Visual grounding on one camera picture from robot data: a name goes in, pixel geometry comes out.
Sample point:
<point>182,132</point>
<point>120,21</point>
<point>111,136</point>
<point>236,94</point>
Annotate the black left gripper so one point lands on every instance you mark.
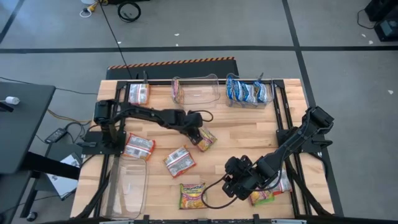
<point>192,121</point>

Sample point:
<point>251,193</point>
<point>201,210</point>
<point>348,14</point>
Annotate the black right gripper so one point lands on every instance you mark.
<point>256,172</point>

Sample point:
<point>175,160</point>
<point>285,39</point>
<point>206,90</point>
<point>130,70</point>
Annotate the orange Maruchan ramen packet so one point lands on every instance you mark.
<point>138,94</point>
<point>179,161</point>
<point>139,147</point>
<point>284,186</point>

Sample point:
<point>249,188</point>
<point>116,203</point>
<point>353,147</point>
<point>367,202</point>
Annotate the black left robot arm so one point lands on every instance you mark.
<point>149,115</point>

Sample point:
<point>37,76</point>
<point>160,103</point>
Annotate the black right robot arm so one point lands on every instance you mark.
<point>295,137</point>

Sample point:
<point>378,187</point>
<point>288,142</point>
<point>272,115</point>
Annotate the clear plastic bin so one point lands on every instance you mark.
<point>202,93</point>
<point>124,189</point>
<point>271,93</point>

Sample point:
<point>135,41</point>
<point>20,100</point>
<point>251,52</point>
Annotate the black hazard-striped floor mat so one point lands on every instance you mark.
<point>186,70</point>

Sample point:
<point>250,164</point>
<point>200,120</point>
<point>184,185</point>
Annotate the black power adapter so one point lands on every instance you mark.
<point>56,135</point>

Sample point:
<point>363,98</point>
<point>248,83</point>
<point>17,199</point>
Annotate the white papers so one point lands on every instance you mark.
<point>62,183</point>

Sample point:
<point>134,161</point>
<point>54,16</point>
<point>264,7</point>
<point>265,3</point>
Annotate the yellow and white plug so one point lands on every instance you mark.
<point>91,7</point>

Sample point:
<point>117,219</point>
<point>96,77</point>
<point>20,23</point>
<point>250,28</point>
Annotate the black desk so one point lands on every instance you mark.
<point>21,130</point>

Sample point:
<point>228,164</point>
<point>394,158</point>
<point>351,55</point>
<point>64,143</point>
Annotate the small white device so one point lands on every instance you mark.
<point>12,100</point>

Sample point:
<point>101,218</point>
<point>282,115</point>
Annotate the black desk device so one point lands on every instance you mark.
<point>4,107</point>

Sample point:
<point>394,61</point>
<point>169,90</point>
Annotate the black equipment case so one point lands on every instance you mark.
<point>387,28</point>

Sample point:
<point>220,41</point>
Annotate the black aluminium table frame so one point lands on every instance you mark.
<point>281,93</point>

